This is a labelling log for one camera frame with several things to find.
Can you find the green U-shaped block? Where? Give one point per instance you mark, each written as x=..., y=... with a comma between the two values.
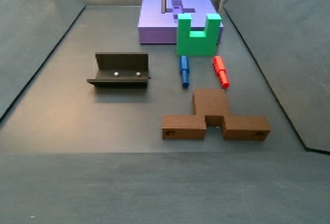
x=192, y=42

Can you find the purple board with cross slot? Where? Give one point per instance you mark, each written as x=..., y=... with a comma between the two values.
x=156, y=26

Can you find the blue peg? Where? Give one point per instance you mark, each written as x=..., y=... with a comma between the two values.
x=184, y=71

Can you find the red peg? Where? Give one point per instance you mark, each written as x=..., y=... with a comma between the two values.
x=221, y=71

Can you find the brown T-shaped block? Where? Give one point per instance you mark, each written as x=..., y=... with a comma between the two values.
x=211, y=112

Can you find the black angle bracket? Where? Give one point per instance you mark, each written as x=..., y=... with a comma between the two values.
x=120, y=69

